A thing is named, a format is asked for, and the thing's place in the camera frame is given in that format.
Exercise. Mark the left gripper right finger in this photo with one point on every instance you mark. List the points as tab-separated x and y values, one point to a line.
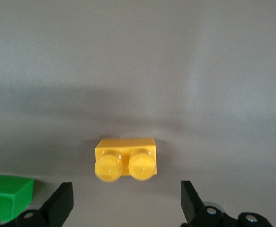
192	208

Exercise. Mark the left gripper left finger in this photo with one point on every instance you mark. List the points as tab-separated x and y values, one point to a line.
57	205

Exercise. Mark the yellow two-stud block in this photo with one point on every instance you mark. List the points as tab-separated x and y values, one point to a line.
126	153

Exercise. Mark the green two-stud block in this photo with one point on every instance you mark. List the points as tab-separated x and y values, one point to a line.
5	191

